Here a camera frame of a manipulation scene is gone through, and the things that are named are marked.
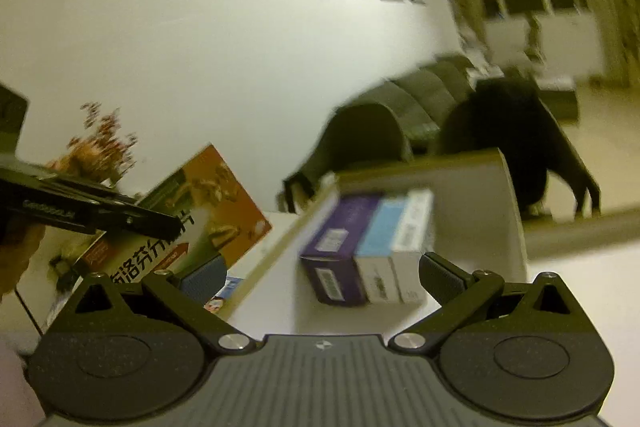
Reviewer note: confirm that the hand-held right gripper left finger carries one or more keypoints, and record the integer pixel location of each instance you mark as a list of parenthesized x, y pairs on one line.
[(205, 278)]

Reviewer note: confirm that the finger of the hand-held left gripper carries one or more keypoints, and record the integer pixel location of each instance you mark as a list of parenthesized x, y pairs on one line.
[(150, 222)]

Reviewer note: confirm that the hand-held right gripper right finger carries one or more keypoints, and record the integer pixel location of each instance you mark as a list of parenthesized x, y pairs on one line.
[(440, 279)]

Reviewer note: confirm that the blue white medicine box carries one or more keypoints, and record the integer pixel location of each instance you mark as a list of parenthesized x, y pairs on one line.
[(395, 257)]

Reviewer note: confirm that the large orange medicine box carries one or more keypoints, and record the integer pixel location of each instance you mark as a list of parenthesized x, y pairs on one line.
[(220, 197)]

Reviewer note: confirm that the cardboard box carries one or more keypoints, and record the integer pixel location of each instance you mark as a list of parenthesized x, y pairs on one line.
[(505, 207)]

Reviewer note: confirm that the purple medicine box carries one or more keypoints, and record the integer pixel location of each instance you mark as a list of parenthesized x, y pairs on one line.
[(340, 267)]

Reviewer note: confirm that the marble desktop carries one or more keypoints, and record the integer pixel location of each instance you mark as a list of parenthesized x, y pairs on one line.
[(575, 267)]

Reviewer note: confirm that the person's left hand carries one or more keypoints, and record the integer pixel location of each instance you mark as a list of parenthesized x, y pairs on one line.
[(17, 252)]

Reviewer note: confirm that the dried flower bouquet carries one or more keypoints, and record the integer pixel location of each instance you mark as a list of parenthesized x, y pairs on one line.
[(100, 142)]

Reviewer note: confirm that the dark dining chair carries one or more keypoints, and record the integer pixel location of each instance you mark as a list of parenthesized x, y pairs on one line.
[(360, 132)]

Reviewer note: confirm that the dining chair with black coat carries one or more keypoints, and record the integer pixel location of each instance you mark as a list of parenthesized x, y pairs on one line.
[(505, 122)]

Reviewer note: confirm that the dark green sofa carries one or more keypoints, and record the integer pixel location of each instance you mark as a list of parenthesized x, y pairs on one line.
[(430, 92)]

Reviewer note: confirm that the white office chair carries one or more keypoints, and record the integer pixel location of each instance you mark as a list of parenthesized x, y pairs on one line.
[(534, 37)]

